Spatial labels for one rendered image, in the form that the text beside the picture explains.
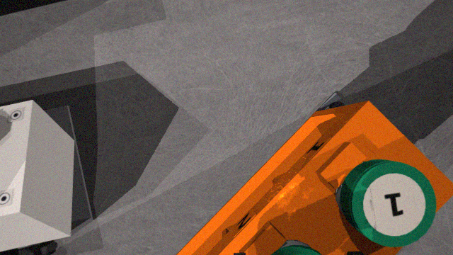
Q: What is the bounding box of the green screw cap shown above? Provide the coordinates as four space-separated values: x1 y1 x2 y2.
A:
340 159 437 247
271 245 322 255

